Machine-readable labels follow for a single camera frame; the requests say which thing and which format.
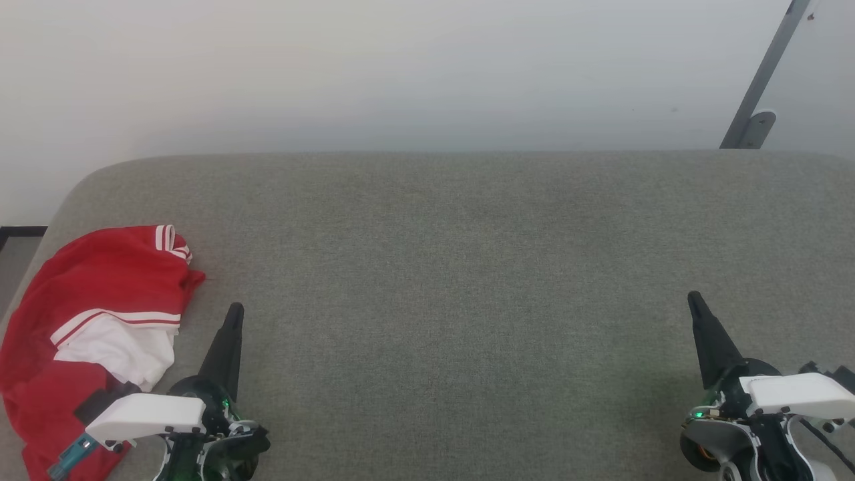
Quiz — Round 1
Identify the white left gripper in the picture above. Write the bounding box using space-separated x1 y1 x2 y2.
85 303 245 450

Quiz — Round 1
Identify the grey slanted metal bar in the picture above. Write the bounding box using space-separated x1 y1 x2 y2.
719 0 813 149

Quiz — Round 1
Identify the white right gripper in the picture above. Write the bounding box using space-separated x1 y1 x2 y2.
687 291 855 420

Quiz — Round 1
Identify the grey rounded metal bracket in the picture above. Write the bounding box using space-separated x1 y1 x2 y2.
738 110 777 149

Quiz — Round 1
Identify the red and white jersey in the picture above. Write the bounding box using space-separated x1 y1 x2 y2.
0 224 206 481

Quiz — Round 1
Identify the teal cable connector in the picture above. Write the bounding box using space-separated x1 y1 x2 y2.
47 433 98 481

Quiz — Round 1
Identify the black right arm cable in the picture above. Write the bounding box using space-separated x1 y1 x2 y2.
798 418 855 470

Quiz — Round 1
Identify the black framed grey panel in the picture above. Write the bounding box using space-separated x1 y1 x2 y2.
0 226 47 252

